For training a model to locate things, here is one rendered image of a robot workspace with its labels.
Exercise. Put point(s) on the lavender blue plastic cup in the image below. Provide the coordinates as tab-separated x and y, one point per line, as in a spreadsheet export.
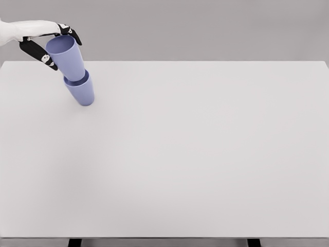
67	58
81	91

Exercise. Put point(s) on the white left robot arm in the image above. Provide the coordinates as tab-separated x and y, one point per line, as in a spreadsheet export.
5	32

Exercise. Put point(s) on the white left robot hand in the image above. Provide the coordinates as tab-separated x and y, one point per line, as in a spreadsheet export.
36	27

